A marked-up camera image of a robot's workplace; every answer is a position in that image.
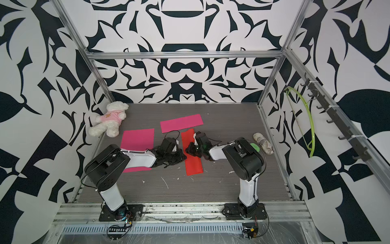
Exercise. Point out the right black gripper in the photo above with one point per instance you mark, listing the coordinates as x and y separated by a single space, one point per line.
189 149

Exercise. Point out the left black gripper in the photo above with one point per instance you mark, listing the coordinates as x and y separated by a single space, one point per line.
181 157

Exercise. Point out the red square paper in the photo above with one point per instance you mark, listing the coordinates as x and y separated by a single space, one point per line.
193 165

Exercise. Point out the magenta paper sheet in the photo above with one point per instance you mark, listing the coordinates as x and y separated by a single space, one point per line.
181 123
137 145

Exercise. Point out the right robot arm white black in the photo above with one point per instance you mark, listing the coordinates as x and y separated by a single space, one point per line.
247 163

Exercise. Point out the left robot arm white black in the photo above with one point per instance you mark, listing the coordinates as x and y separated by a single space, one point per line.
106 168

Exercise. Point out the green round lid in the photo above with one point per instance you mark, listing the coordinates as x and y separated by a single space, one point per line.
256 147

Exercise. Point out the white grey sneaker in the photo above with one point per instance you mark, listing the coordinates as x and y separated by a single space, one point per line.
263 143

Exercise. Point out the white teddy bear pink shirt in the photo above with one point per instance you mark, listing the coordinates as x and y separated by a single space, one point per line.
110 122

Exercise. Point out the right black connector board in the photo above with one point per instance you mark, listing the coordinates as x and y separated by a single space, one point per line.
249 231

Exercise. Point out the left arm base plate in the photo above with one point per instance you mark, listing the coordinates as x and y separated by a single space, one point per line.
125 212

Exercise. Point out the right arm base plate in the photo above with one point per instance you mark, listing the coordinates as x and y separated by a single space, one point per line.
238 211

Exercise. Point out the black wall hook rack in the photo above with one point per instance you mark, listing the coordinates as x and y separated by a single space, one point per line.
337 117

